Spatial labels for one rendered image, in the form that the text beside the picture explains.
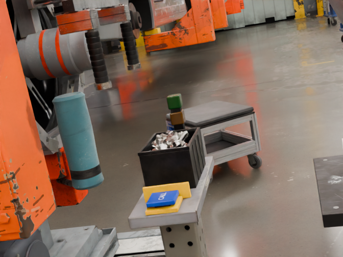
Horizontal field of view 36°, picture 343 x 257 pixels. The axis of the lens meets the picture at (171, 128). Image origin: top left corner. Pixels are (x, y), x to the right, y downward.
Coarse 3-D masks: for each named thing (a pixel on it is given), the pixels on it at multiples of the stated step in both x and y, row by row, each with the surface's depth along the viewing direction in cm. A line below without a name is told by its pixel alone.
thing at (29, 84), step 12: (12, 12) 162; (12, 24) 160; (36, 84) 180; (48, 84) 179; (36, 96) 168; (48, 96) 178; (36, 108) 177; (48, 108) 175; (36, 120) 173; (48, 120) 171
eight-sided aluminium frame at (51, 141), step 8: (48, 8) 171; (48, 16) 174; (56, 24) 176; (64, 80) 179; (72, 80) 179; (80, 80) 178; (64, 88) 177; (80, 88) 177; (40, 128) 144; (56, 128) 165; (40, 136) 143; (48, 136) 148; (56, 136) 153; (48, 144) 148; (56, 144) 152; (48, 152) 149
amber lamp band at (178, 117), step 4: (176, 112) 160; (180, 112) 160; (172, 116) 160; (176, 116) 160; (180, 116) 160; (184, 116) 163; (172, 120) 161; (176, 120) 161; (180, 120) 160; (184, 120) 162; (172, 124) 161; (176, 124) 161
